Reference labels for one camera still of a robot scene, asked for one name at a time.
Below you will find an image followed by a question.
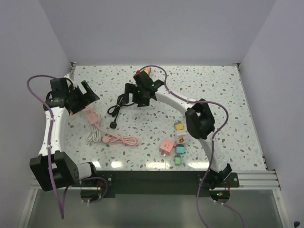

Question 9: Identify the pink cord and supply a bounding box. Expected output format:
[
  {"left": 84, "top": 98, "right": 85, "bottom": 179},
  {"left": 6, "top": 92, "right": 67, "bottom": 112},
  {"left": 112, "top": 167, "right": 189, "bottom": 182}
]
[{"left": 94, "top": 122, "right": 141, "bottom": 147}]

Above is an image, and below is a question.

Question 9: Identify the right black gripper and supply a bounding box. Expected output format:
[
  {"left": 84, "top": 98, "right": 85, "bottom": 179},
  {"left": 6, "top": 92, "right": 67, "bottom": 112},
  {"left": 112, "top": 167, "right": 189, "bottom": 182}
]
[{"left": 123, "top": 82, "right": 150, "bottom": 107}]

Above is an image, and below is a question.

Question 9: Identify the purple cable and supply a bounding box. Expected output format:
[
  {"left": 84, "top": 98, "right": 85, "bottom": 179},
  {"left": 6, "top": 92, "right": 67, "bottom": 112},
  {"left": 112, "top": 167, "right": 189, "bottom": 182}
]
[
  {"left": 26, "top": 75, "right": 110, "bottom": 219},
  {"left": 139, "top": 65, "right": 245, "bottom": 228}
]

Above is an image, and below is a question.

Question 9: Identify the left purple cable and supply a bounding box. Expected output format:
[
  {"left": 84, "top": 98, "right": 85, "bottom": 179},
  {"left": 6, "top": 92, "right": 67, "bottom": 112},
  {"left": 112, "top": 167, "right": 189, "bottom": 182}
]
[{"left": 26, "top": 75, "right": 110, "bottom": 219}]

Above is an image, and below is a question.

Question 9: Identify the pink power strip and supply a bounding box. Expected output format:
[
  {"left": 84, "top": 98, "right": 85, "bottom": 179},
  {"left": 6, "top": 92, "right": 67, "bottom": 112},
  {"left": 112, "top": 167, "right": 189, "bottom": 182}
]
[{"left": 83, "top": 106, "right": 98, "bottom": 125}]

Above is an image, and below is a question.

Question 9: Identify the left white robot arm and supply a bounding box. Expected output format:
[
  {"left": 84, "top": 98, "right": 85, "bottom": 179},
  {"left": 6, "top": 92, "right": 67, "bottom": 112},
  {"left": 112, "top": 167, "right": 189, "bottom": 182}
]
[{"left": 29, "top": 76, "right": 99, "bottom": 191}]

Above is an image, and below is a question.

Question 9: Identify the black power cord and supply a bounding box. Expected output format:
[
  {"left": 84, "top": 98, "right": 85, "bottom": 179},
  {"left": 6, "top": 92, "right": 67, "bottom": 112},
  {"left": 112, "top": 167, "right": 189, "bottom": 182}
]
[{"left": 107, "top": 93, "right": 136, "bottom": 130}]

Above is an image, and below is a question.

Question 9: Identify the teal plug adapter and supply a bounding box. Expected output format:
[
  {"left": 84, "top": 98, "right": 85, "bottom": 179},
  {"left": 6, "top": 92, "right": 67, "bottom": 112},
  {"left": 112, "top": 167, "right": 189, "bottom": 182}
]
[{"left": 176, "top": 144, "right": 185, "bottom": 155}]

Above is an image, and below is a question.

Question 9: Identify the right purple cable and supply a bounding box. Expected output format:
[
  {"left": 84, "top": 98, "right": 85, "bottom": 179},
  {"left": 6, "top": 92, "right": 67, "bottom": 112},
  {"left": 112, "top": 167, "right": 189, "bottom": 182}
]
[{"left": 139, "top": 65, "right": 245, "bottom": 228}]

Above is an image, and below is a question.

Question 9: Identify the yellow small plug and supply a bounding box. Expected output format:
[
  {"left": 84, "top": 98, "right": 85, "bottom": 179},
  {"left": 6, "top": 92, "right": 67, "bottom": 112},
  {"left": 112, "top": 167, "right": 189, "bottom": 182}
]
[{"left": 174, "top": 121, "right": 184, "bottom": 131}]

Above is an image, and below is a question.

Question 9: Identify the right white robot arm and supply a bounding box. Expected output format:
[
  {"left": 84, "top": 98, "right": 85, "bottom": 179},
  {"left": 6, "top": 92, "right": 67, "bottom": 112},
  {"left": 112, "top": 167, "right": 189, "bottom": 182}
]
[{"left": 124, "top": 71, "right": 232, "bottom": 189}]

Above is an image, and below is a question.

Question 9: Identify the green plug adapter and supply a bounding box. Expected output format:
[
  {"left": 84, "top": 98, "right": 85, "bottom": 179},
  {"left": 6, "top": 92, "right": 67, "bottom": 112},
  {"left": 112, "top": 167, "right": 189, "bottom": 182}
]
[{"left": 174, "top": 154, "right": 181, "bottom": 166}]

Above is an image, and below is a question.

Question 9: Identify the white power strip cartoon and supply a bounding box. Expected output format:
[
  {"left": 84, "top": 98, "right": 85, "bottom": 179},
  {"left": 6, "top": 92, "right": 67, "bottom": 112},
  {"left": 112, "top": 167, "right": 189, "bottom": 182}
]
[{"left": 175, "top": 130, "right": 189, "bottom": 144}]

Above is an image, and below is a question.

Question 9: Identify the pink cube plug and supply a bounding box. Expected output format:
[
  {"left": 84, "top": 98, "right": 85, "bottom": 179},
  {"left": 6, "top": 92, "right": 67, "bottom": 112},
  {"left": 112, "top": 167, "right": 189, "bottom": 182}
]
[{"left": 159, "top": 139, "right": 174, "bottom": 156}]

